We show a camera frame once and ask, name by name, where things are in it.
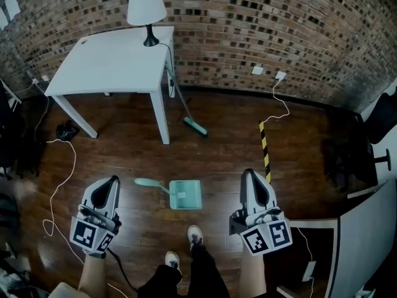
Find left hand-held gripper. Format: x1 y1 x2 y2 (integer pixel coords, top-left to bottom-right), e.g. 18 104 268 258
69 175 123 259

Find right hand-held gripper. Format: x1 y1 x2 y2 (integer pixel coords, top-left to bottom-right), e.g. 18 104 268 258
228 168 294 257

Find teal plastic dustpan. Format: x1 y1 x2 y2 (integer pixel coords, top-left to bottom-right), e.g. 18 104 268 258
134 178 203 211

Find person's left forearm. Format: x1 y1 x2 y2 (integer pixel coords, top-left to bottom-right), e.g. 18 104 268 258
77 253 108 298

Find person's right forearm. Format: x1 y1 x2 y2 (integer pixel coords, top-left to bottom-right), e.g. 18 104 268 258
238 249 268 298

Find dark wooden floor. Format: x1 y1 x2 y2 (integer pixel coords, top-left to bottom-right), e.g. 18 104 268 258
0 84 397 298

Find yellow black striped strip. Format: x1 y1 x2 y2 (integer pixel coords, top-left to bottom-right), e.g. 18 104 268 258
258 120 272 184

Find black plastic bag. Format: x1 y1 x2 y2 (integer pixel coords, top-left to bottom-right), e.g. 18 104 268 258
55 119 80 142

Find person's right white shoe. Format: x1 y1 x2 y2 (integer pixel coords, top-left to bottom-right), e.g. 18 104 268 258
187 224 204 251

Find person's white shoe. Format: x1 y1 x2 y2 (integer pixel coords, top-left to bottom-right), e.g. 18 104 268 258
187 224 204 251
164 250 182 276

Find black office chair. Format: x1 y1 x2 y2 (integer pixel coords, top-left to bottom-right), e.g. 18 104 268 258
320 125 379 195

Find teal head broom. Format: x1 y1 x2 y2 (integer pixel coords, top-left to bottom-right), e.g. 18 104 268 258
167 63 208 138

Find white power adapter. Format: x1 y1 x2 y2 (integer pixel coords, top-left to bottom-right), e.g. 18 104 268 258
301 261 317 282

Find person's right leg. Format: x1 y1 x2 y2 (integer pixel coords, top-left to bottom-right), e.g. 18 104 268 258
188 243 231 298

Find person's leg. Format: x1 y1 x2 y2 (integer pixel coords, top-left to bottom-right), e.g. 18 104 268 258
188 243 231 298
137 263 184 298

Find person's left white shoe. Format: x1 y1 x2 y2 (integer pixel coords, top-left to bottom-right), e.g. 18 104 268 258
164 250 182 276

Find person's left leg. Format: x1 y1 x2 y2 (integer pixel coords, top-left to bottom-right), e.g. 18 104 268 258
137 263 184 298

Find white square table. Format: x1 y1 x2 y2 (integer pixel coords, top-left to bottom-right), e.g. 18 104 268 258
44 25 176 145

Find black fabric chair back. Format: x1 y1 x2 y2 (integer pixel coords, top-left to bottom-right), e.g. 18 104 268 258
362 87 397 145

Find white shade table lamp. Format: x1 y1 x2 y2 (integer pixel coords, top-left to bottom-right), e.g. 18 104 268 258
126 0 168 47

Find long white floor cable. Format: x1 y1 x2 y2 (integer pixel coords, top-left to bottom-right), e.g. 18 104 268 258
42 138 128 298

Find thin white adapter cable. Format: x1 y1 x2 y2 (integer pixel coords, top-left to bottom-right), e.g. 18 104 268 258
294 226 316 298

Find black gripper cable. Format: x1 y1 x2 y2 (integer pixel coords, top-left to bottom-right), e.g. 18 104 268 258
106 248 140 292

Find white cable from wall socket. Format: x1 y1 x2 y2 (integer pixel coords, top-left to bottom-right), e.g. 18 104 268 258
259 76 291 126

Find white desk with black frame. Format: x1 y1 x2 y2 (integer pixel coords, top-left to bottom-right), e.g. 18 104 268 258
275 178 397 298

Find black lamp cable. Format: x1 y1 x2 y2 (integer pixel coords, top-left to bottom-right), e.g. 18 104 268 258
157 42 176 99

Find white paper sheet on wall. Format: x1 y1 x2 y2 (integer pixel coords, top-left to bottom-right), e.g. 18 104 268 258
4 0 21 20

